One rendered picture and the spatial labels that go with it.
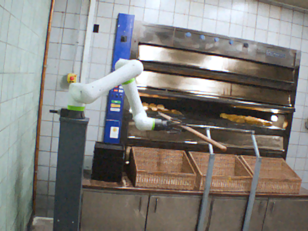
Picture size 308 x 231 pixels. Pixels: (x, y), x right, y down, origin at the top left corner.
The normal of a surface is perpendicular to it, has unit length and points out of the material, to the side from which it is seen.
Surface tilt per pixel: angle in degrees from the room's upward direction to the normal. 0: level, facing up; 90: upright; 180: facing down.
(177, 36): 90
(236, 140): 70
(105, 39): 90
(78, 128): 90
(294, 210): 94
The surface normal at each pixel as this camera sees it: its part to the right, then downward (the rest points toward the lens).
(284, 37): 0.18, 0.13
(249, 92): 0.22, -0.22
